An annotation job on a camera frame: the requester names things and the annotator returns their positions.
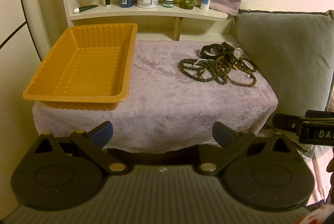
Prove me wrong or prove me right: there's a dark wooden bead necklace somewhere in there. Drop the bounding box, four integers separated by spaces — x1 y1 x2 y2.
178 55 258 88

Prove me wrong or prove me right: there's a black bangle bracelet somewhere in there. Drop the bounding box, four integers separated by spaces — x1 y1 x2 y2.
199 43 226 59

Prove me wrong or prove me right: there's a person's right hand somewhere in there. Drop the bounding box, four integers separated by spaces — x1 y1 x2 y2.
326 157 334 173

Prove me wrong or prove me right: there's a lilac plush cloth on table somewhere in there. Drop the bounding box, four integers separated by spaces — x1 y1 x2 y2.
32 41 278 153

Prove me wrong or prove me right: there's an orange plastic tray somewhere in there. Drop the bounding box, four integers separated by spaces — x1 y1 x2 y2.
23 23 138 110

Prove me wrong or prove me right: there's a grey cushion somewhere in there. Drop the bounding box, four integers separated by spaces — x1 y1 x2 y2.
232 10 333 116

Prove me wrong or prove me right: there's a dark pen with white cap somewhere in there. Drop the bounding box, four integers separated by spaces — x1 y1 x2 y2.
73 4 98 14

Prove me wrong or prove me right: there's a cream wooden shelf unit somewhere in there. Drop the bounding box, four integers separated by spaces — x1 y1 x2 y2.
38 0 232 44

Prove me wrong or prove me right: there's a small green white jar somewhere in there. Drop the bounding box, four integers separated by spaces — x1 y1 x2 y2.
162 0 174 8

